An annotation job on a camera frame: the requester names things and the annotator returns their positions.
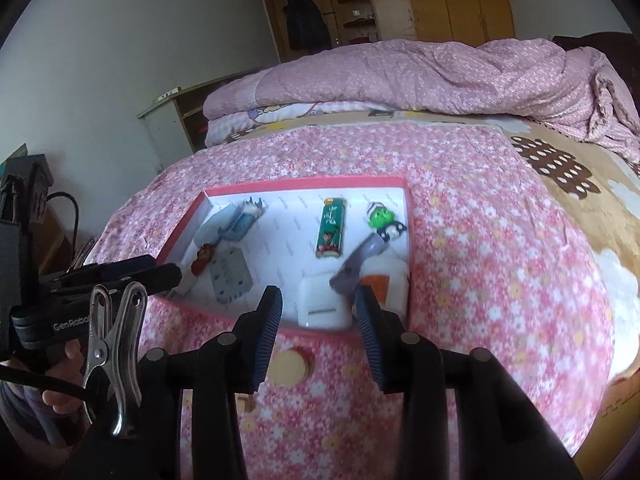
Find wooden corner shelf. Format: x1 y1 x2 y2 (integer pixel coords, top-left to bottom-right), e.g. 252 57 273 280
335 0 378 46

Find dark jacket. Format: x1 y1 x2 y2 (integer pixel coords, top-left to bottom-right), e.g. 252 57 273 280
282 0 333 51

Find green head toy figure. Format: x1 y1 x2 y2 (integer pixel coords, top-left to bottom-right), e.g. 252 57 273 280
367 201 407 241

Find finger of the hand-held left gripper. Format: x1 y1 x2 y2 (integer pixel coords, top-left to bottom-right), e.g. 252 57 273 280
50 263 184 305
40 254 157 292

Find blue grey plastic item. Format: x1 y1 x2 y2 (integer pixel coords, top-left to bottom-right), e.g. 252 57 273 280
222 198 267 244

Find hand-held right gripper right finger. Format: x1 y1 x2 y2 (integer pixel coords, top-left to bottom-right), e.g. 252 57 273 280
355 284 583 480

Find dark wooden headboard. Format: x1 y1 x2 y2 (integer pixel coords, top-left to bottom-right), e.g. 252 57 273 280
552 32 640 61

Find grey metal hinge plate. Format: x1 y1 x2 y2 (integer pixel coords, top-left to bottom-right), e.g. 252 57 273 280
209 247 253 304

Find green snack packet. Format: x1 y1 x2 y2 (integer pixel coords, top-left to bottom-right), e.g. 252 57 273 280
314 198 346 259

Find wooden wardrobe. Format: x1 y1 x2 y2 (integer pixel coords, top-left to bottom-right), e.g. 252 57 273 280
235 0 516 61

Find round wooden disc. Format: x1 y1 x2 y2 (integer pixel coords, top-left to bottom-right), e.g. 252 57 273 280
269 349 307 387

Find pink rimmed white box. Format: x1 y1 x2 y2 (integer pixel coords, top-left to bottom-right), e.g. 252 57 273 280
156 175 417 335

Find pink quilt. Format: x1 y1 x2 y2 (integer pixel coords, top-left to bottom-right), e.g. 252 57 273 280
202 37 640 166

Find person's left hand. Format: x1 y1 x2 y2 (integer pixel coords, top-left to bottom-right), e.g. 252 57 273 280
10 338 87 418

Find pink floral blanket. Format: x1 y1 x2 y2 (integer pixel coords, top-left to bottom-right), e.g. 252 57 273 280
92 122 618 480

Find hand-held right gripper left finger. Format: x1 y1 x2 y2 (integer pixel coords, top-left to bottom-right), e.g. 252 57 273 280
60 285 284 480

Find cartoon print pillow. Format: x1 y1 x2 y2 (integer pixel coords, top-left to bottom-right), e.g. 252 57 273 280
205 100 406 146

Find black cable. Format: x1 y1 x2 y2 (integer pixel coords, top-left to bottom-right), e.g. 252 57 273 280
0 362 88 403

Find bedside cabinet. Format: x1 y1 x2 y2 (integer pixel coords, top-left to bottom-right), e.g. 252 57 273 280
137 80 261 173

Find white plastic case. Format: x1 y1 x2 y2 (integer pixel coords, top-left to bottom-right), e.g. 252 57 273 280
298 272 353 330

